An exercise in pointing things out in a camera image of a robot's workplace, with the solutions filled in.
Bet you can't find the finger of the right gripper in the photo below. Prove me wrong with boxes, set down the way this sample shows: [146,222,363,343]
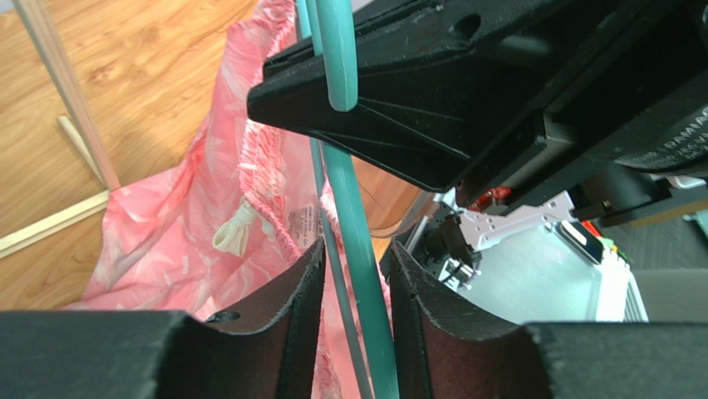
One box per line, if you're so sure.
[246,0,681,194]

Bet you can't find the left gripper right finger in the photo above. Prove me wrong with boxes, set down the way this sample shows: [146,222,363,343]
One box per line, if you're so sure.
[389,242,707,398]

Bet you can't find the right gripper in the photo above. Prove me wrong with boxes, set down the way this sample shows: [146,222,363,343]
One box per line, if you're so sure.
[456,1,707,227]

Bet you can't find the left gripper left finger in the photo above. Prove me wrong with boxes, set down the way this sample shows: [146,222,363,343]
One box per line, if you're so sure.
[1,240,326,398]

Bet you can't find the teal plastic hanger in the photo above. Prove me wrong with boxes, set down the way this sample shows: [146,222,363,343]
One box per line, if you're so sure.
[296,1,400,398]

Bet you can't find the pink patterned shorts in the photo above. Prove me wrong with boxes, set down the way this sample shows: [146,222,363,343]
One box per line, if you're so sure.
[77,1,364,398]

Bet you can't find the wooden clothes rack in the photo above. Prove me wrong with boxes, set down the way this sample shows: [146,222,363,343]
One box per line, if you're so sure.
[1,1,121,259]

